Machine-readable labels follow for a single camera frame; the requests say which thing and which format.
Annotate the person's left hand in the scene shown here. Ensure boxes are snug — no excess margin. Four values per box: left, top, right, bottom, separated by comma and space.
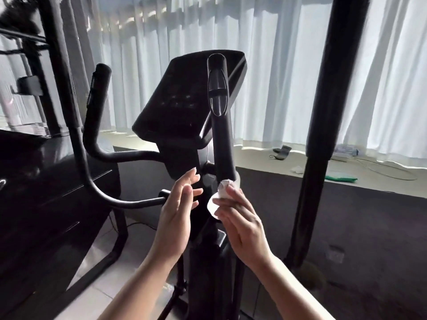
148, 167, 204, 267

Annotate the person's right hand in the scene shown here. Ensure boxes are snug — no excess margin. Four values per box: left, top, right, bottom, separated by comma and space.
212, 182, 275, 272

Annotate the white wet wipe sheet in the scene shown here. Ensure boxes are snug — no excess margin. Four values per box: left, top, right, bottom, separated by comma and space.
206, 178, 242, 220

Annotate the white green wet wipes pack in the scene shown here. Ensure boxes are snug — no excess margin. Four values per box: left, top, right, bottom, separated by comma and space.
324, 173, 359, 184

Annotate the black elliptical machine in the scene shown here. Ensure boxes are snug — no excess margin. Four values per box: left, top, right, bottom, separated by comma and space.
36, 0, 371, 320

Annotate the person's left forearm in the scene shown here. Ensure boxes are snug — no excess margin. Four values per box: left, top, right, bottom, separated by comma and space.
97, 253, 181, 320

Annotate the blue wipes pack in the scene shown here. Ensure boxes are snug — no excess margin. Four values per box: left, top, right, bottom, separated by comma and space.
335, 144, 361, 157

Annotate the white trash bin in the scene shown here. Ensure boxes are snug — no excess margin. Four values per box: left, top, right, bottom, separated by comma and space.
294, 260, 331, 297

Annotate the glossy black treadmill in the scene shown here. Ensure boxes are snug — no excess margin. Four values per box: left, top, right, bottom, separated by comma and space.
0, 0, 129, 320

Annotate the white curtain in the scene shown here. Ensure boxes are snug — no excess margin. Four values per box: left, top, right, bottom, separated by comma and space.
60, 0, 427, 160

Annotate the black fabric strap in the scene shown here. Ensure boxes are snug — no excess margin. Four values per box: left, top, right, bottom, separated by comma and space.
272, 144, 293, 161

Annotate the white wall socket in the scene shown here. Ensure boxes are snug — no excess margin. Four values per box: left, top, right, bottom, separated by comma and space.
327, 246, 346, 264

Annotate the grey cable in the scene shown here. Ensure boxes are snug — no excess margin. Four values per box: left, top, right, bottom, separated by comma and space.
330, 153, 420, 182

